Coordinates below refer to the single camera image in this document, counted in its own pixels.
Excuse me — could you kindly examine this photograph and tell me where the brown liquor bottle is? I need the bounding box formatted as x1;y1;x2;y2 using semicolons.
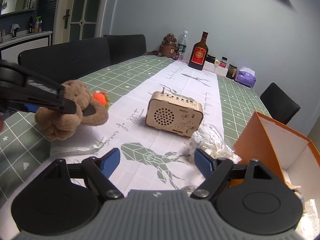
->
188;31;208;70

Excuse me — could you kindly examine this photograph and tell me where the black chair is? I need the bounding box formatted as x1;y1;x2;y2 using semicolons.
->
18;37;111;83
260;82;300;125
104;34;146;65

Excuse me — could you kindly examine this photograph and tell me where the white table runner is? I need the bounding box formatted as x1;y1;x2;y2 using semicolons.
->
0;60;223;228

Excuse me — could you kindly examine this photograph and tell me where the brown bear canister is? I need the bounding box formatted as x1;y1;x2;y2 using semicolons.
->
145;34;179;60

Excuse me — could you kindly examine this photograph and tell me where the purple tissue pack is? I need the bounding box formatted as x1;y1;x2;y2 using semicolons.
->
234;67;256;88

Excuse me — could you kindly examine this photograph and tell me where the clear bag of white items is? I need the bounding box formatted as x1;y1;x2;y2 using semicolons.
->
188;124;242;164

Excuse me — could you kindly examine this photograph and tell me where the brown plush toy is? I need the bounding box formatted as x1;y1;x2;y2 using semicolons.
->
35;80;108;141

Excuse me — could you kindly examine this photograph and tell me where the black chair right side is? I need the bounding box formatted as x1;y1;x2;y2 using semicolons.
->
260;82;300;125

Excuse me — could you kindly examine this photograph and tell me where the green grid tablecloth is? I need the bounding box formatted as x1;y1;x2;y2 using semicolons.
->
1;56;268;206

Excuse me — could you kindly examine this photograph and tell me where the white crinkled cloth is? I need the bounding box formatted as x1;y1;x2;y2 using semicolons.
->
286;182;319;239

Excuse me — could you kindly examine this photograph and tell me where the white box stand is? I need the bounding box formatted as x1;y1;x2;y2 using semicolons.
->
203;61;228;77

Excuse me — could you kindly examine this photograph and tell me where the glass panel door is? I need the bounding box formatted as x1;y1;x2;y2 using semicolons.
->
53;0;106;44

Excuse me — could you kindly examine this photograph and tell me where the orange cardboard box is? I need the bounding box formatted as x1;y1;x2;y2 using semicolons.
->
234;111;319;191

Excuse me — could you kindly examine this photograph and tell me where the small red label bottle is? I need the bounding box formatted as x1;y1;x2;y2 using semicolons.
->
220;56;227;68

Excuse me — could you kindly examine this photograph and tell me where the wooden radio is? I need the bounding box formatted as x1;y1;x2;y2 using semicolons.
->
145;91;204;138

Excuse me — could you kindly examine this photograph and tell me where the dark glass jar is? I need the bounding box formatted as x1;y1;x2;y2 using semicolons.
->
226;64;238;80

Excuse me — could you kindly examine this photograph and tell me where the black chair near left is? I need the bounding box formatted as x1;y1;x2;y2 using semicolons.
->
18;37;111;83

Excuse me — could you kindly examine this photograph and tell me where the black chair far left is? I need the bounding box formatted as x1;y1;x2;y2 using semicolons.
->
104;34;146;65

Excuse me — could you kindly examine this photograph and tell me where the clear water bottle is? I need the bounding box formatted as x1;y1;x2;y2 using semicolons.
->
177;30;188;61

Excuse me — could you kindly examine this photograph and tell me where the white drawer cabinet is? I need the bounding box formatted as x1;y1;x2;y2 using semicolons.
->
1;31;53;63

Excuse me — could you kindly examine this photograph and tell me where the orange knitted strawberry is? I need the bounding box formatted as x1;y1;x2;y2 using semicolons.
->
92;92;110;109

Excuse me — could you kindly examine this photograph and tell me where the black lid jar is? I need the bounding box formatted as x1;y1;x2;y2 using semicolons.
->
206;55;216;64

